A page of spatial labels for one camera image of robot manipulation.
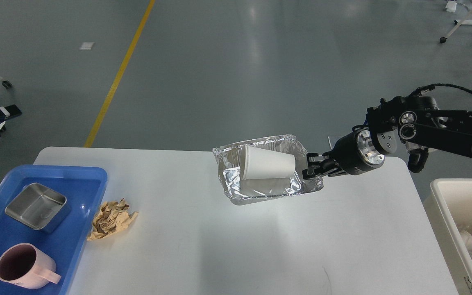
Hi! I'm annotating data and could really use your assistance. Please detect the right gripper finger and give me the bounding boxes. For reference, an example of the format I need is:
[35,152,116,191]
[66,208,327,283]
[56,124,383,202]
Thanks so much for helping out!
[302,153,343,180]

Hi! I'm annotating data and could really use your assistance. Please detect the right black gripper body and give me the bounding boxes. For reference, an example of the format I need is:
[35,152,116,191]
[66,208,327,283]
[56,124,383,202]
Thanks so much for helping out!
[328,128,385,177]

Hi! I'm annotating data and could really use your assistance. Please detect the white paper cup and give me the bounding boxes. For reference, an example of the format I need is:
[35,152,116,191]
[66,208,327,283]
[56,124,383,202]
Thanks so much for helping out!
[241,145,296,180]

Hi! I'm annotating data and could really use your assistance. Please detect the aluminium foil tray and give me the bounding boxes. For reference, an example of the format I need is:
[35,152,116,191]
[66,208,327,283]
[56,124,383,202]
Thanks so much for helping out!
[212,134,324,205]

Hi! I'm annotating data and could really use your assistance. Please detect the brown paper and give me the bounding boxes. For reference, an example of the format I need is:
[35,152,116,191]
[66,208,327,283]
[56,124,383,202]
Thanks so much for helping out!
[86,198,138,241]

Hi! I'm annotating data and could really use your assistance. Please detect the small stainless steel tray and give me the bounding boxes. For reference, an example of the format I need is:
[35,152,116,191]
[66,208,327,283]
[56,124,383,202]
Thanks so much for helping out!
[5,182,71,234]

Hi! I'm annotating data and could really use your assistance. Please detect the pink mug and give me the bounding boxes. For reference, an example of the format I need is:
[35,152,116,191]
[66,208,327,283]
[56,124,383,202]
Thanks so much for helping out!
[0,243,62,290]

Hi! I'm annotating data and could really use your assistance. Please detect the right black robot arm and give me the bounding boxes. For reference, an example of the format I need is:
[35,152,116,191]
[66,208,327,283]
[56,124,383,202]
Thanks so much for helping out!
[303,83,472,180]

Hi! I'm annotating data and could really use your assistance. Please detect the white bin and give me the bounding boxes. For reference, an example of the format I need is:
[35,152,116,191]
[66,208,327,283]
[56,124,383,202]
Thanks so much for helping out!
[423,179,472,295]

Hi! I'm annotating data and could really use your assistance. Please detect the blue plastic tray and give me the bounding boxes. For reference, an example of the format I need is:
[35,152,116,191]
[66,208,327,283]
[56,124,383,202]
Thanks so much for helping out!
[0,165,107,295]

